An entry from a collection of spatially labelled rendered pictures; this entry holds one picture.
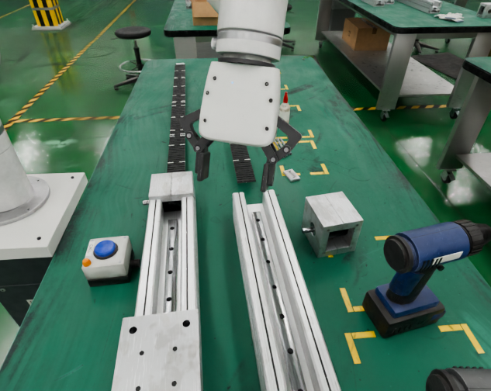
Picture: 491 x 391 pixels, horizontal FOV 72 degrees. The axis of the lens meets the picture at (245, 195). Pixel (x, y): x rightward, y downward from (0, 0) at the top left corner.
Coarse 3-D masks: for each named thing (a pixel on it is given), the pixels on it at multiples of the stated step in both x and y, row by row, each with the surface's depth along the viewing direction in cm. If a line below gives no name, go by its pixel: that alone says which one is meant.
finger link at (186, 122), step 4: (192, 112) 46; (196, 112) 46; (184, 116) 46; (188, 116) 46; (192, 116) 46; (196, 116) 46; (180, 120) 47; (184, 120) 47; (188, 120) 46; (192, 120) 46; (196, 120) 47; (184, 124) 47; (188, 124) 47; (192, 124) 47; (184, 128) 47; (188, 128) 47; (192, 128) 47; (192, 132) 47
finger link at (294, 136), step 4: (280, 120) 44; (284, 120) 44; (280, 124) 44; (284, 124) 44; (288, 124) 44; (280, 128) 44; (284, 128) 44; (288, 128) 44; (292, 128) 44; (284, 132) 44; (288, 132) 44; (292, 132) 44; (296, 132) 44; (288, 136) 44; (292, 136) 44; (296, 136) 44; (300, 136) 44; (288, 140) 44; (292, 140) 44; (296, 140) 44; (288, 144) 44; (292, 144) 44; (292, 148) 44
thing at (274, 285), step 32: (256, 224) 74; (256, 256) 63; (288, 256) 63; (256, 288) 58; (288, 288) 60; (256, 320) 53; (288, 320) 56; (256, 352) 55; (288, 352) 52; (320, 352) 49; (288, 384) 49; (320, 384) 46
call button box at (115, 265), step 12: (96, 240) 70; (120, 240) 70; (120, 252) 67; (132, 252) 73; (96, 264) 65; (108, 264) 65; (120, 264) 65; (132, 264) 70; (96, 276) 66; (108, 276) 67; (120, 276) 68
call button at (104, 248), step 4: (104, 240) 68; (108, 240) 68; (96, 244) 67; (100, 244) 67; (104, 244) 67; (108, 244) 67; (112, 244) 67; (96, 248) 66; (100, 248) 66; (104, 248) 66; (108, 248) 66; (112, 248) 67; (96, 252) 66; (100, 252) 66; (104, 252) 66; (108, 252) 66; (112, 252) 67; (100, 256) 66; (104, 256) 66
